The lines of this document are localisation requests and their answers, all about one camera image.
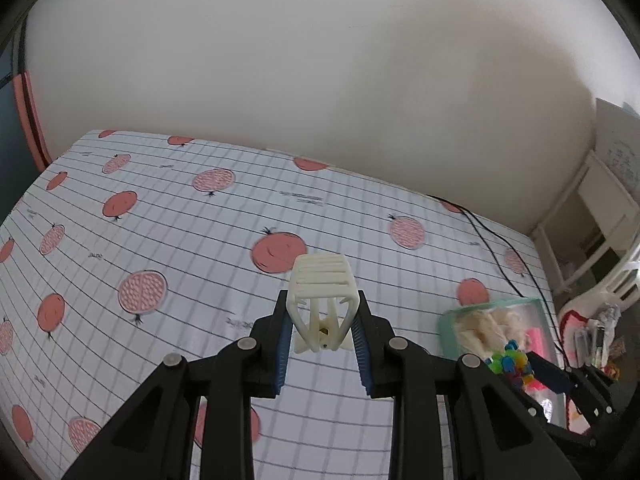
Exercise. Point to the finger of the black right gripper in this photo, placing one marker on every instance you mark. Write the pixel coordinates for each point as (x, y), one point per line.
(591, 391)
(480, 397)

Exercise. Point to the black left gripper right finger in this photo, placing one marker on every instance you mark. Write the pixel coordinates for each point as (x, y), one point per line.
(392, 366)

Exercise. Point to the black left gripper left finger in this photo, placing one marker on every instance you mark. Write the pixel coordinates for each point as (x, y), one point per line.
(253, 367)

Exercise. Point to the colourful plastic block toy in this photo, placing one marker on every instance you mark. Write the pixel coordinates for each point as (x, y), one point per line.
(512, 363)

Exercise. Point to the cream lace scrunchie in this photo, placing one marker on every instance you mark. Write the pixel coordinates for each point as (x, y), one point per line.
(484, 332)

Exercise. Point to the white plastic hair claw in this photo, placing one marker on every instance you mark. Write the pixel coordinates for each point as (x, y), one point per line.
(322, 302)

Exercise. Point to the clutter pile on chair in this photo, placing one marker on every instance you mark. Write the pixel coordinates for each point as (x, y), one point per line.
(588, 341)

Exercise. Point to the teal shallow box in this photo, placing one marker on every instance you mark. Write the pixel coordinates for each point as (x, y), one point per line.
(532, 313)

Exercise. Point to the white plastic chair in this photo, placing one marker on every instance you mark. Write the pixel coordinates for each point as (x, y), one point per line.
(620, 286)

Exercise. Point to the pomegranate print bed sheet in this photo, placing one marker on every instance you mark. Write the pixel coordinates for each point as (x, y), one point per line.
(133, 245)

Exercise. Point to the white bedside shelf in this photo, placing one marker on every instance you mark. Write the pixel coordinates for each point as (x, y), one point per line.
(593, 215)

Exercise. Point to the white printed card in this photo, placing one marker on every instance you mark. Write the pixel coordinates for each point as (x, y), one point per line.
(618, 143)

